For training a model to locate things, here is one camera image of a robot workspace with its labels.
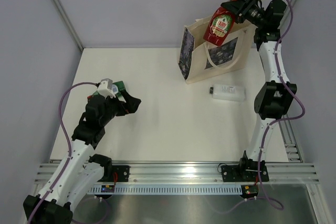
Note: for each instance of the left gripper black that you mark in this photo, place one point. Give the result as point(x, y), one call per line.
point(131, 105)

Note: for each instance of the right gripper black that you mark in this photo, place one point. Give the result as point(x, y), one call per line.
point(241, 6)

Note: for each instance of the red Fairy dish soap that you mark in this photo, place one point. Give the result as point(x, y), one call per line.
point(219, 26)

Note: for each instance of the green bottle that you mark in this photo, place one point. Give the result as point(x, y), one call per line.
point(117, 88)

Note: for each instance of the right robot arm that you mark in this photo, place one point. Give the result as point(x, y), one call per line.
point(269, 32)

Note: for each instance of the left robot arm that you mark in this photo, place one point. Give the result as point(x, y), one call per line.
point(81, 168)

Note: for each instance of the canvas tote bag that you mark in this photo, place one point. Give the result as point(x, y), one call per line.
point(200, 60)

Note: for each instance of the clear flat bottle black cap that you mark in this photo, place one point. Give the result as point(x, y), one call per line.
point(227, 92)

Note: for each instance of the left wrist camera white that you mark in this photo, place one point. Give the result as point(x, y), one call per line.
point(105, 88)

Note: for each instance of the aluminium front rail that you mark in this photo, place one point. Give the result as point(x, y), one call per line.
point(208, 173)

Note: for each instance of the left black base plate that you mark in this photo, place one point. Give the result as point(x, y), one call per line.
point(116, 173)

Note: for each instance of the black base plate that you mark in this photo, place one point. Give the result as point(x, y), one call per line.
point(116, 173)
point(234, 173)

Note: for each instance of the white slotted cable duct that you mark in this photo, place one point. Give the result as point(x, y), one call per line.
point(165, 190)

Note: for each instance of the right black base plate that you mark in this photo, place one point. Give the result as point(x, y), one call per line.
point(234, 173)

